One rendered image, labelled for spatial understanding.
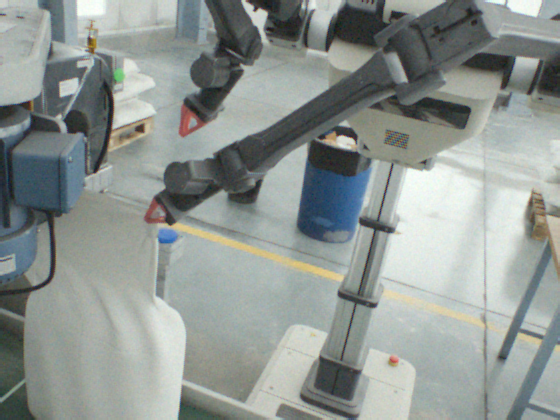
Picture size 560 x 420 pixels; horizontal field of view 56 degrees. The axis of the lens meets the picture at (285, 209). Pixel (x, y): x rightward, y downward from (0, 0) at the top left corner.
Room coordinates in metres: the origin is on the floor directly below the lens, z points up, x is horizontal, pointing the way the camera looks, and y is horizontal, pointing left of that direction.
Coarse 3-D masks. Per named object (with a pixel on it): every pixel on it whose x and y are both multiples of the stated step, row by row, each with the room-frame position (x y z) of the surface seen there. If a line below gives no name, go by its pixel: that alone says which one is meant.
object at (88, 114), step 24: (72, 48) 1.16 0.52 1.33; (48, 72) 0.99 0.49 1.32; (72, 72) 1.05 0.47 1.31; (96, 72) 1.13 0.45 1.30; (48, 96) 0.99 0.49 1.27; (72, 96) 1.05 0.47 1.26; (96, 96) 1.13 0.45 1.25; (72, 120) 1.11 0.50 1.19; (96, 120) 1.13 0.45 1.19; (96, 144) 1.13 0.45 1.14
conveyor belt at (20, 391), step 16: (0, 336) 1.28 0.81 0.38; (16, 336) 1.29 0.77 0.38; (0, 352) 1.21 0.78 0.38; (16, 352) 1.23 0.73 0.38; (0, 368) 1.15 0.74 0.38; (16, 368) 1.16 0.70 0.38; (0, 384) 1.09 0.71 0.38; (16, 384) 1.10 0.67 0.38; (0, 400) 1.04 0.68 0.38; (16, 400) 1.05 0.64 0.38; (0, 416) 0.99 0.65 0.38; (16, 416) 1.00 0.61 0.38; (32, 416) 1.01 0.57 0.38; (192, 416) 1.10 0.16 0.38; (208, 416) 1.11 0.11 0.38
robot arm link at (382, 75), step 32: (384, 32) 0.82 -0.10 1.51; (384, 64) 0.79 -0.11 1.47; (320, 96) 0.84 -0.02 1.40; (352, 96) 0.81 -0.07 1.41; (384, 96) 0.81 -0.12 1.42; (416, 96) 0.78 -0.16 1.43; (288, 128) 0.85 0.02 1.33; (320, 128) 0.84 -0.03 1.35; (224, 160) 0.91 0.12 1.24; (256, 160) 0.87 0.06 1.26
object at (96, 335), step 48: (96, 192) 1.00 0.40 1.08; (48, 240) 1.03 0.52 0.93; (96, 240) 0.99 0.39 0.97; (144, 240) 0.96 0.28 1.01; (48, 288) 0.98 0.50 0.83; (96, 288) 0.97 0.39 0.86; (144, 288) 0.96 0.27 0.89; (48, 336) 0.95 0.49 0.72; (96, 336) 0.91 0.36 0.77; (144, 336) 0.91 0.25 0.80; (48, 384) 0.94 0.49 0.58; (96, 384) 0.90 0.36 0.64; (144, 384) 0.89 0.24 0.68
